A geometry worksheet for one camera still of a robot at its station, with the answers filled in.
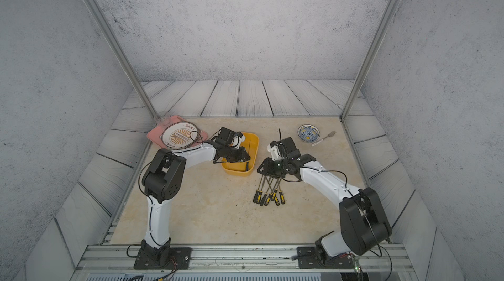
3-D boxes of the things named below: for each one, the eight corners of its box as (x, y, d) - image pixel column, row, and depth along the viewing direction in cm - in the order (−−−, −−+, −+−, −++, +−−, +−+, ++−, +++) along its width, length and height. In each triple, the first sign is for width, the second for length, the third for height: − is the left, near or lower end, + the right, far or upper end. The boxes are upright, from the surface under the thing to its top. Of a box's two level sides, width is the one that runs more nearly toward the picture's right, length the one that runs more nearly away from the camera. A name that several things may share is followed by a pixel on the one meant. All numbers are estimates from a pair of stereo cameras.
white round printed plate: (159, 148, 109) (157, 145, 107) (169, 125, 121) (167, 121, 118) (193, 148, 109) (191, 145, 107) (199, 125, 121) (198, 121, 118)
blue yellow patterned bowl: (298, 142, 111) (299, 137, 107) (295, 129, 117) (297, 124, 114) (319, 142, 111) (321, 137, 107) (316, 129, 117) (318, 124, 114)
